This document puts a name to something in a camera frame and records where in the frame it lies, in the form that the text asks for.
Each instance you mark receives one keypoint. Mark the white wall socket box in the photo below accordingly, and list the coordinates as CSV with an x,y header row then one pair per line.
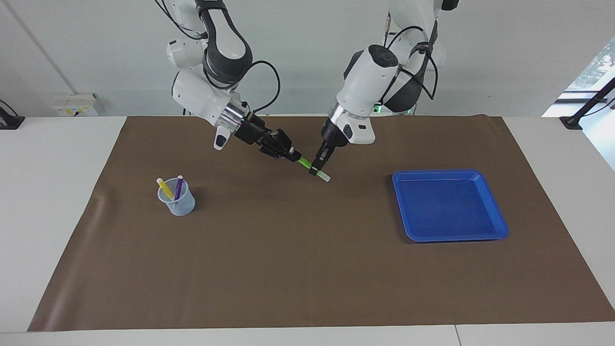
x,y
74,105

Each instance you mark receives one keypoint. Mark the brown table mat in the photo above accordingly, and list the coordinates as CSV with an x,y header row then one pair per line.
x,y
288,264

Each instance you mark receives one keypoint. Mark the glass window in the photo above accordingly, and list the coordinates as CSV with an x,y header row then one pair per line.
x,y
596,86

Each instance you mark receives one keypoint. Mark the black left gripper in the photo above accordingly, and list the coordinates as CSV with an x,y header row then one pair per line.
x,y
334,134

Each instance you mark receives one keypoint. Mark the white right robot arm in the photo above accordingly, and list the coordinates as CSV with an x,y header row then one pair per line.
x,y
202,98

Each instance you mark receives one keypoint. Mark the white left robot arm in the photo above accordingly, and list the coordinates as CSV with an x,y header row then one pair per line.
x,y
367,81

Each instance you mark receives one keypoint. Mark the blue plastic tray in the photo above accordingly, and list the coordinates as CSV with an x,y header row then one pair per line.
x,y
447,206

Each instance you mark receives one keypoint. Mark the pale mesh pen cup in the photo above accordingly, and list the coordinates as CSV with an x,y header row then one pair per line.
x,y
182,207

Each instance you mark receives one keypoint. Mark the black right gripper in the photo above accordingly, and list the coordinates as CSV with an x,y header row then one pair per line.
x,y
264,139

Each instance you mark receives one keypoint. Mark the yellow highlighter pen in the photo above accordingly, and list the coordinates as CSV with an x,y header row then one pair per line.
x,y
165,188

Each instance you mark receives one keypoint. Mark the green highlighter pen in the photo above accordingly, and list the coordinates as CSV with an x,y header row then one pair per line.
x,y
305,163

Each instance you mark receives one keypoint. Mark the purple highlighter pen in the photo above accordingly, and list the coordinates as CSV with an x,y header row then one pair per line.
x,y
178,188

